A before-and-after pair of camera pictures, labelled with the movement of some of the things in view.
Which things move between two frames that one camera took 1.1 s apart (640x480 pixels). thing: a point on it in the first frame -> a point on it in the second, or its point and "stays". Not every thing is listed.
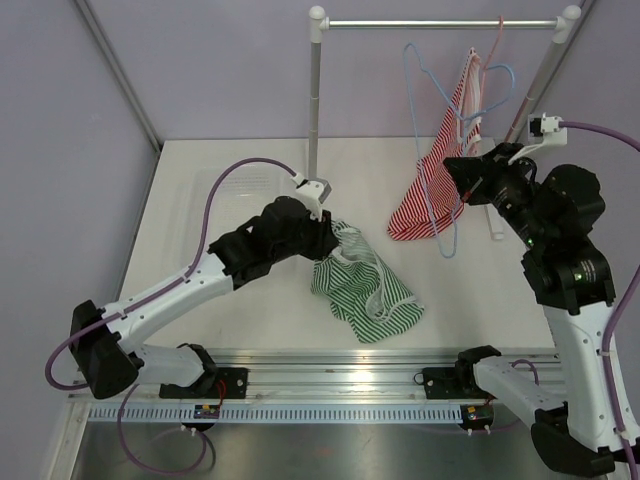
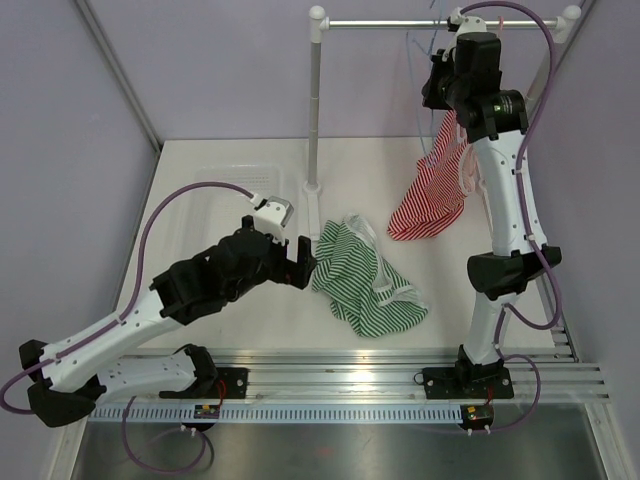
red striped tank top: (432, 201) stays
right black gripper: (474, 175) -> (430, 98)
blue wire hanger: (456, 108) -> (411, 89)
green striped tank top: (367, 298) stays
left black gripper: (324, 238) -> (295, 273)
